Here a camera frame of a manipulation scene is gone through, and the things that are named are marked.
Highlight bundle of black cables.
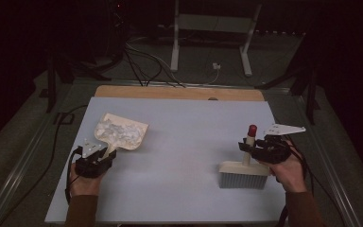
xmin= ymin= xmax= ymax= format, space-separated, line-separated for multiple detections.
xmin=123 ymin=41 xmax=187 ymax=88

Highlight hand-held gripper black cable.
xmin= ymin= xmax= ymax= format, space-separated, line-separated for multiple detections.
xmin=275 ymin=138 xmax=314 ymax=227
xmin=64 ymin=146 xmax=82 ymax=204

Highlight white metal stand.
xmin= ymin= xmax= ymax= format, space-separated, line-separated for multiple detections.
xmin=169 ymin=0 xmax=263 ymax=79

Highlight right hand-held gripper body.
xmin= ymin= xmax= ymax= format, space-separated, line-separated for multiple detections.
xmin=251 ymin=123 xmax=307 ymax=165

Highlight right hand-held gripper black cable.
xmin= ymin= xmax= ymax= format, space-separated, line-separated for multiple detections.
xmin=275 ymin=138 xmax=314 ymax=227

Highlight pale blue board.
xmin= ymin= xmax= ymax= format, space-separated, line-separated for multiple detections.
xmin=44 ymin=96 xmax=312 ymax=224

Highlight white cable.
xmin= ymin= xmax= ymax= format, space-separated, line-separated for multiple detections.
xmin=182 ymin=68 xmax=221 ymax=87

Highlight cream plastic dustpan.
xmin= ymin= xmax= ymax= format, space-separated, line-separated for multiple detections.
xmin=94 ymin=113 xmax=149 ymax=161

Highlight black floor stand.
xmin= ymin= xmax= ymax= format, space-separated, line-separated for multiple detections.
xmin=39 ymin=56 xmax=112 ymax=114
xmin=254 ymin=62 xmax=321 ymax=126

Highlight person's right hand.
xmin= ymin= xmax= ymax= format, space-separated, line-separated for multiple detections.
xmin=265 ymin=140 xmax=308 ymax=194

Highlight person's left hand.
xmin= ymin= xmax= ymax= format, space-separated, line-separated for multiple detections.
xmin=69 ymin=162 xmax=109 ymax=197

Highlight cream brush with red tip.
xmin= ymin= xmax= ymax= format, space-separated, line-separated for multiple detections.
xmin=217 ymin=124 xmax=270 ymax=190

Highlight pile of white paper scraps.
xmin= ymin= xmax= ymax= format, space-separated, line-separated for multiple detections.
xmin=94 ymin=120 xmax=140 ymax=148

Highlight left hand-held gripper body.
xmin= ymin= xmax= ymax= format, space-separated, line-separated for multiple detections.
xmin=74 ymin=138 xmax=118 ymax=179

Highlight left hand-held gripper black cable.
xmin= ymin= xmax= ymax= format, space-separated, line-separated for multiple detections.
xmin=64 ymin=146 xmax=82 ymax=204

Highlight dark power strip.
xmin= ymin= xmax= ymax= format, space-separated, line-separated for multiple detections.
xmin=254 ymin=28 xmax=307 ymax=36

